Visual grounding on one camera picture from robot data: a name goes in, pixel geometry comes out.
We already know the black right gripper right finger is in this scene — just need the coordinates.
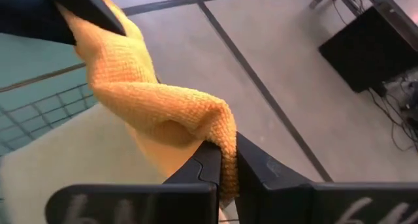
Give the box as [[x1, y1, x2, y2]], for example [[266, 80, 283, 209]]
[[235, 132, 418, 224]]

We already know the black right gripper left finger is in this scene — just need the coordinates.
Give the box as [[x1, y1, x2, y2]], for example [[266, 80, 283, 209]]
[[44, 140, 223, 224]]

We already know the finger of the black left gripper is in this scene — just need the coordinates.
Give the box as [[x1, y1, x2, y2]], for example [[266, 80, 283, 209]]
[[40, 0, 127, 37], [0, 0, 78, 46]]

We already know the orange microfiber towel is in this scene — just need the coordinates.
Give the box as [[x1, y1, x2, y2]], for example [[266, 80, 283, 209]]
[[55, 0, 239, 208]]

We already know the black floor box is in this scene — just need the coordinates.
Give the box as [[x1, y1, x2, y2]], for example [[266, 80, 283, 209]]
[[318, 5, 418, 94]]

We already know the dark wire basket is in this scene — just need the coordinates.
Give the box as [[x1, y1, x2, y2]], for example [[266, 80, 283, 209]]
[[0, 63, 99, 156]]

